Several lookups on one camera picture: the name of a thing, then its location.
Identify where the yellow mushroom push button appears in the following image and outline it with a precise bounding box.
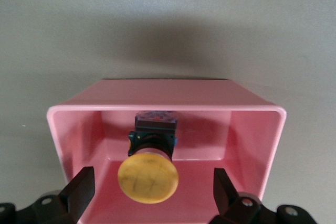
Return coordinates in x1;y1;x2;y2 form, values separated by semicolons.
117;110;180;204

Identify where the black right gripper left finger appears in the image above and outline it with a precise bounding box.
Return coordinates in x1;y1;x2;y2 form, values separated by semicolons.
15;166;96;224

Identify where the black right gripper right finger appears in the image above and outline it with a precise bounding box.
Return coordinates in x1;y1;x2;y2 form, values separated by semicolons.
209;167;263;224

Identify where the pink plastic bin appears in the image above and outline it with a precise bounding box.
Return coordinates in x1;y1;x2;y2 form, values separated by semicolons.
46;78;287;224

